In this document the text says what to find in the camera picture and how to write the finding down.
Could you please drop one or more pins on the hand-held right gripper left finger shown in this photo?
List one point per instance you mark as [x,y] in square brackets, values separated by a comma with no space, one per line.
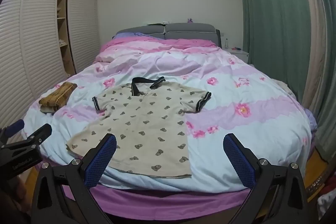
[101,161]

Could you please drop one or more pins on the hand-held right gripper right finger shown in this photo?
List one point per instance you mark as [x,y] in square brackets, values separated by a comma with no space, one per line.
[239,161]

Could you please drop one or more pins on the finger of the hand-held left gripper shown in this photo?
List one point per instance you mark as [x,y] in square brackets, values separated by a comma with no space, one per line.
[14,127]
[42,133]

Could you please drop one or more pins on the beige printed polo shirt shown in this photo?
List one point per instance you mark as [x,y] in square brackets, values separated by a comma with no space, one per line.
[144,121]

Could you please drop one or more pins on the pink floral duvet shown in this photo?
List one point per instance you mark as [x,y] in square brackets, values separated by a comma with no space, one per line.
[236,134]

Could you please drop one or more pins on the brown striped folded cloth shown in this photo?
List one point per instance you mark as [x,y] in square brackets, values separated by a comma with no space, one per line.
[56,98]

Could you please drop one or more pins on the purple bed sheet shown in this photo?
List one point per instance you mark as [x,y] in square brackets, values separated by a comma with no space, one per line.
[170,200]

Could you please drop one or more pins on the white and red cloth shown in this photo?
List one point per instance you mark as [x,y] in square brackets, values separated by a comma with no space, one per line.
[326,204]

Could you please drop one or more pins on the white nightstand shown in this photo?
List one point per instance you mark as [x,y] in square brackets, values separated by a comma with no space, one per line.
[237,54]

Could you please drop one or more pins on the clear plastic bottle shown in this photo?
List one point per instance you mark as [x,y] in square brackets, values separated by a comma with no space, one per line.
[226,44]

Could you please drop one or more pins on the green curtain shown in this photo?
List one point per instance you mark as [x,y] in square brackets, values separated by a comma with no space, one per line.
[267,16]
[326,82]

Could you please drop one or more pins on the white louvered wardrobe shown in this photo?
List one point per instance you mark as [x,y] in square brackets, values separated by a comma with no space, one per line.
[81,16]

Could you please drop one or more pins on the purple pillow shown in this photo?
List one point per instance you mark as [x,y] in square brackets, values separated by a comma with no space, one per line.
[126,35]

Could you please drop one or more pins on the beige curtain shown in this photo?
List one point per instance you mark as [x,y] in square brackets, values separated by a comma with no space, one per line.
[312,43]

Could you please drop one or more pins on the grey padded headboard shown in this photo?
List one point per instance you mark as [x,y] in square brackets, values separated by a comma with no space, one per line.
[183,31]

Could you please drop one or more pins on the dark flat book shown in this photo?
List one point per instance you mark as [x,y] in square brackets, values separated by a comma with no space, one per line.
[156,24]

